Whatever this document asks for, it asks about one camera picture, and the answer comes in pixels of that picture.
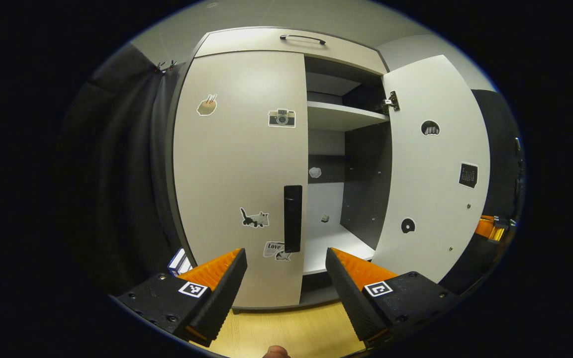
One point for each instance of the metal right door hinge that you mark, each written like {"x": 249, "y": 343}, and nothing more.
{"x": 391, "y": 102}

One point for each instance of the black cloth clip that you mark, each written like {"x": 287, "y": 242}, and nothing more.
{"x": 165, "y": 66}

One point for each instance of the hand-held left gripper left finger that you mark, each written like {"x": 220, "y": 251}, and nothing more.
{"x": 224, "y": 296}

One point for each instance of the grey cabinet drawer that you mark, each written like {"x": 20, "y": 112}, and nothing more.
{"x": 256, "y": 44}

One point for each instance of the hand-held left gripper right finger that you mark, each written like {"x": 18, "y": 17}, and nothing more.
{"x": 348, "y": 293}

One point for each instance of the thin white cabinet shelf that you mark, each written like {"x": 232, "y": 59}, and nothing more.
{"x": 338, "y": 117}

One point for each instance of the white cabinet bottom shelf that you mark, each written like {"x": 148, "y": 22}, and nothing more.
{"x": 334, "y": 246}

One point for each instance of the grey cabinet door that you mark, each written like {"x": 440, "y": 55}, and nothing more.
{"x": 237, "y": 169}
{"x": 435, "y": 164}

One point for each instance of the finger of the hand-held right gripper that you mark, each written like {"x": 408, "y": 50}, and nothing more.
{"x": 485, "y": 228}

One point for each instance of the blue white box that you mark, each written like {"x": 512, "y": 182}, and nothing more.
{"x": 179, "y": 261}

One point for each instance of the grey shoe cabinet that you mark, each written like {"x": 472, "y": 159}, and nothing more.
{"x": 366, "y": 174}

